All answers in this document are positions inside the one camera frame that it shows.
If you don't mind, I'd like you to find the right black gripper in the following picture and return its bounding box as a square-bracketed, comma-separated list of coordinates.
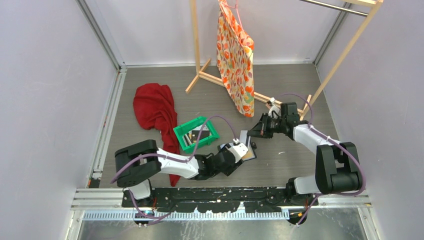
[247, 112, 286, 139]

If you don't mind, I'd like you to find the silver white credit card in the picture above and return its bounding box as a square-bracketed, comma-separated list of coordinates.
[239, 130, 249, 146]

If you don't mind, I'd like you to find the black card holder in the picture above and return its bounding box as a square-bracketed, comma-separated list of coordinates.
[217, 140, 257, 161]

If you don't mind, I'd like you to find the green plastic bin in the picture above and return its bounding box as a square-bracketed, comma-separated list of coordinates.
[173, 116, 220, 154]

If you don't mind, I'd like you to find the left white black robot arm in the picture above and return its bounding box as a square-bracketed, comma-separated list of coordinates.
[111, 139, 249, 207]

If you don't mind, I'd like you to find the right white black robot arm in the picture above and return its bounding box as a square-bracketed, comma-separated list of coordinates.
[247, 102, 365, 205]

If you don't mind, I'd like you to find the wooden clothes rack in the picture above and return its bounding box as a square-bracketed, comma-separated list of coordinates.
[184, 0, 385, 121]

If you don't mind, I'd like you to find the orange floral tote bag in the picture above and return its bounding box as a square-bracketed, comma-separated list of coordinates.
[216, 0, 255, 118]

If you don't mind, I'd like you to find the red cloth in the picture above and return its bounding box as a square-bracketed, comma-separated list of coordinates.
[132, 82, 182, 188]

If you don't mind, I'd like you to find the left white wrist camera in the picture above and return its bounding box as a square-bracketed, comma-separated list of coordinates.
[227, 142, 249, 163]

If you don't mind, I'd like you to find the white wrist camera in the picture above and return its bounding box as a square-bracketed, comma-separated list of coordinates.
[266, 97, 280, 119]
[227, 142, 249, 163]

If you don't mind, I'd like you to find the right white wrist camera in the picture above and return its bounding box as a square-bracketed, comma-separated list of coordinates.
[266, 97, 280, 119]

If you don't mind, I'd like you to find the pink wire hanger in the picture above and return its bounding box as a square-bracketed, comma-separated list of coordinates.
[220, 0, 244, 30]

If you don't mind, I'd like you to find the perforated metal rail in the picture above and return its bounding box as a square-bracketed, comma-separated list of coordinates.
[82, 209, 290, 221]

